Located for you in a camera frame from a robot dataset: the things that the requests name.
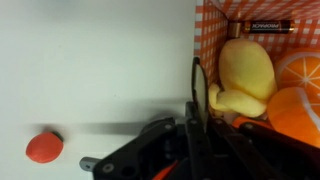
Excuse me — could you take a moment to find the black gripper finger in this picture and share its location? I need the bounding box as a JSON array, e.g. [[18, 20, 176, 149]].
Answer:
[[185, 56, 214, 148]]

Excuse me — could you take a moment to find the orange checkered box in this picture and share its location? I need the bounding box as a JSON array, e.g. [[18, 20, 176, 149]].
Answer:
[[194, 0, 320, 84]]

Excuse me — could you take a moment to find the yellow toy pear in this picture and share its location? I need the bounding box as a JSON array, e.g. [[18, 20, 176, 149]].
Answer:
[[208, 39, 277, 117]]

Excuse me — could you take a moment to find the orange slice toy lower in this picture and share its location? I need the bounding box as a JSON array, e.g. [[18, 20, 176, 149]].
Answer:
[[267, 87, 320, 148]]

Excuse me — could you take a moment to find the orange slice toy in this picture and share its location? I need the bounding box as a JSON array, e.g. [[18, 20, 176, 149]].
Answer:
[[274, 48, 320, 95], [267, 87, 320, 148]]

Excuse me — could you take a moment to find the black AA battery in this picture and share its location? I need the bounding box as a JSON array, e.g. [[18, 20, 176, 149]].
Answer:
[[228, 19, 296, 38]]

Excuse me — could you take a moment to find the orange slice toy upper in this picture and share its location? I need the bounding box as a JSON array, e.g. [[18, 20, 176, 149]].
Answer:
[[274, 48, 320, 95]]

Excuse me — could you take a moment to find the red toy tomato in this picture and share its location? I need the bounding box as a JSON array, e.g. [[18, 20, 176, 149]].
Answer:
[[25, 132, 64, 163]]

